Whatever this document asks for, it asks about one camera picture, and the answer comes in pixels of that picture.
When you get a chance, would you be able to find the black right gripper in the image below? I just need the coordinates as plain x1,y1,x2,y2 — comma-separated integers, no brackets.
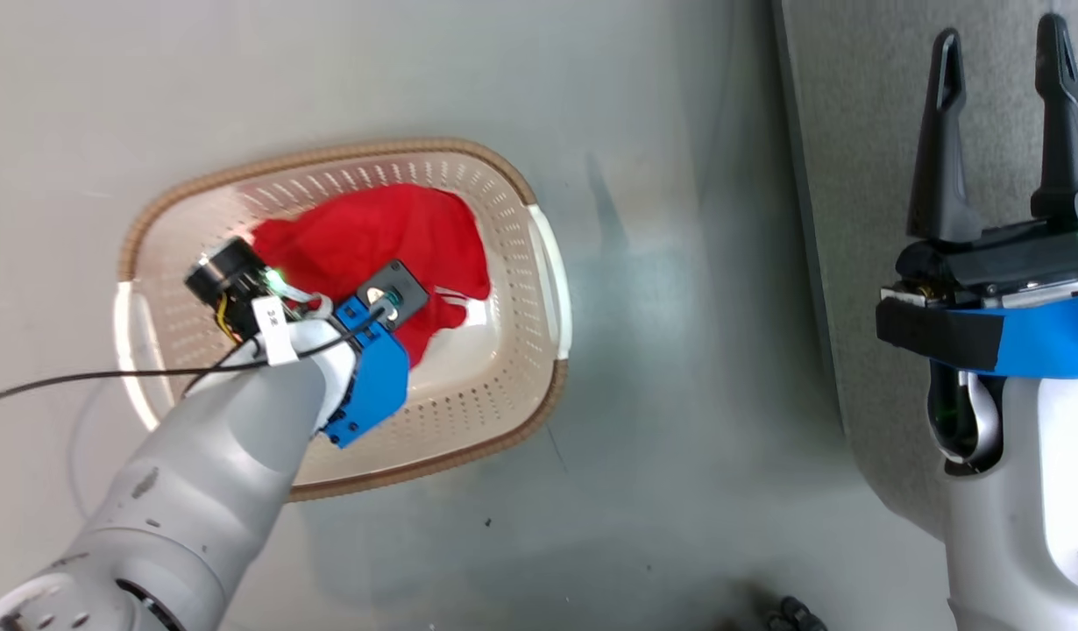
879,12,1078,311

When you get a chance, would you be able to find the beige plastic laundry basket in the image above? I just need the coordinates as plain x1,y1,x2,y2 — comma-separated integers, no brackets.
113,136,576,503

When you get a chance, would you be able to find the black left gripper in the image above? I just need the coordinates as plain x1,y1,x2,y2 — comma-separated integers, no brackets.
183,235,336,344

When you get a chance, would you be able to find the small black object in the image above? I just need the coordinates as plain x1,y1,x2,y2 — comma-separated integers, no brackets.
764,595,827,631

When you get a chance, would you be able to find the grey fabric sofa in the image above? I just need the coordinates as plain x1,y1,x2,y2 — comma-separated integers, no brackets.
771,0,1078,541

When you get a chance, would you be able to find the red cloth garment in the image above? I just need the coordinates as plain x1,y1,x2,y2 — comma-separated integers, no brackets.
249,181,493,370

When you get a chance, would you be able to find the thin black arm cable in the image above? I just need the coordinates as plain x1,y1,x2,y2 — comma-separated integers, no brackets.
0,302,393,409

